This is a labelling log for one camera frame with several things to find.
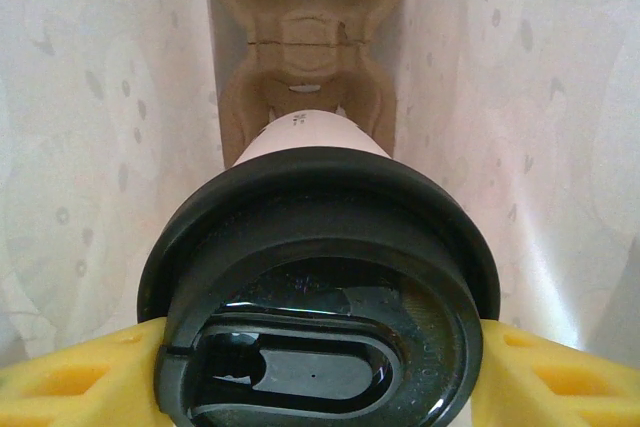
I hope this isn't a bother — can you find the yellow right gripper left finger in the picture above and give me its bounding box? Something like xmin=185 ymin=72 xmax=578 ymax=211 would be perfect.
xmin=0 ymin=317 xmax=174 ymax=427

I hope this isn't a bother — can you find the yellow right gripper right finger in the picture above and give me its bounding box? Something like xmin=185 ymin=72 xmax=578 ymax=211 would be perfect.
xmin=469 ymin=319 xmax=640 ymax=427

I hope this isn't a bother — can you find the patterned paper gift bag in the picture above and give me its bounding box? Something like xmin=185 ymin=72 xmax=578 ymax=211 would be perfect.
xmin=0 ymin=0 xmax=640 ymax=427

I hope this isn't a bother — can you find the white paper cup black lid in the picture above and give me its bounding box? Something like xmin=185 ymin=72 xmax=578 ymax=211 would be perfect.
xmin=137 ymin=109 xmax=501 ymax=427

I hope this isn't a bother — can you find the brown pulp cup carrier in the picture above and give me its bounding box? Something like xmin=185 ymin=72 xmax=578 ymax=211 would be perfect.
xmin=202 ymin=0 xmax=414 ymax=168

